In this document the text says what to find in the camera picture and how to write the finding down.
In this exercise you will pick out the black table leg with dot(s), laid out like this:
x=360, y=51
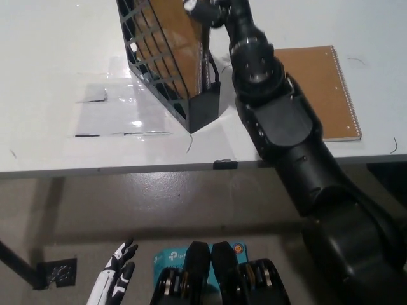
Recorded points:
x=16, y=263

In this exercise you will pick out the teal TP-Link box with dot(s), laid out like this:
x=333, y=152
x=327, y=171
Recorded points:
x=168, y=257

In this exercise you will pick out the white and black left hand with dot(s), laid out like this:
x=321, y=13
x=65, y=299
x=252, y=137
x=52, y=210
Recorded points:
x=105, y=282

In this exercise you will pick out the brown spiral notebook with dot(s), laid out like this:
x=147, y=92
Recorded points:
x=330, y=95
x=192, y=47

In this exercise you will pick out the black robot body blocks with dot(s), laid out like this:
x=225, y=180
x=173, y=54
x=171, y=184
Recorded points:
x=222, y=286

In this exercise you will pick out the black mesh book holder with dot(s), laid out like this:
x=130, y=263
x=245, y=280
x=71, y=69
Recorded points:
x=203, y=111

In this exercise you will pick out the small black edge clip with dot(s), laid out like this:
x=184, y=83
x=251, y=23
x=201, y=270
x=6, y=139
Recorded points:
x=225, y=164

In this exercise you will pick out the black floor tape patch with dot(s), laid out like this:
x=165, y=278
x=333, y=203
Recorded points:
x=58, y=273

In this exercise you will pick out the clear plastic sheet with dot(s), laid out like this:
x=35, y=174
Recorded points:
x=108, y=117

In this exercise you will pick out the black and white right hand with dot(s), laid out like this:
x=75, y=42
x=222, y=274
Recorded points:
x=206, y=11

